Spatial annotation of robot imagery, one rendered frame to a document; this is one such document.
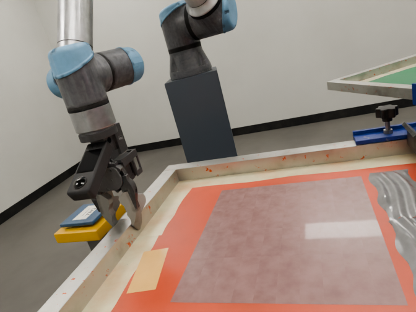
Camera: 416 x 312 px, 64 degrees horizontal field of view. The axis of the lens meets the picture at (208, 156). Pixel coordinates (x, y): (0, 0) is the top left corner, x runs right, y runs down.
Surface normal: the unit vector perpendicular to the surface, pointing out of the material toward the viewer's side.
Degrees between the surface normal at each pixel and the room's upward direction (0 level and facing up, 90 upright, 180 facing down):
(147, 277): 1
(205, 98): 90
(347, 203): 1
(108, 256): 91
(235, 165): 90
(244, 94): 90
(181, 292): 1
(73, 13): 72
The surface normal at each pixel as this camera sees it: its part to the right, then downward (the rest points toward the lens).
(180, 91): -0.01, 0.33
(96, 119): 0.47, 0.18
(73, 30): 0.26, -0.08
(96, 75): 0.89, 0.00
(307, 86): -0.25, 0.38
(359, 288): -0.24, -0.92
